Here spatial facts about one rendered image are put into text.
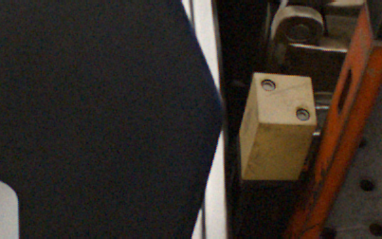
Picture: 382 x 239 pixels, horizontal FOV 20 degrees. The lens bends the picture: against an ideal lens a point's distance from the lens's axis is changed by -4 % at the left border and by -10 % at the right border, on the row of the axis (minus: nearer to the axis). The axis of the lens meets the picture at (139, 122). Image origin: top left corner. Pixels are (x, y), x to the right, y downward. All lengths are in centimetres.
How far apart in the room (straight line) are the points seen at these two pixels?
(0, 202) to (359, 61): 22
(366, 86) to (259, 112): 8
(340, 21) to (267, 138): 11
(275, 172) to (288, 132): 4
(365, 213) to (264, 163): 42
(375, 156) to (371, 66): 54
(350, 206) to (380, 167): 6
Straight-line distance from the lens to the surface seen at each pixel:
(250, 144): 61
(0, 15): 27
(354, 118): 56
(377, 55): 52
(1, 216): 62
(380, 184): 105
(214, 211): 62
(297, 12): 63
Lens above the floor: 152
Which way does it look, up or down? 52 degrees down
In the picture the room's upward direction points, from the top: 9 degrees clockwise
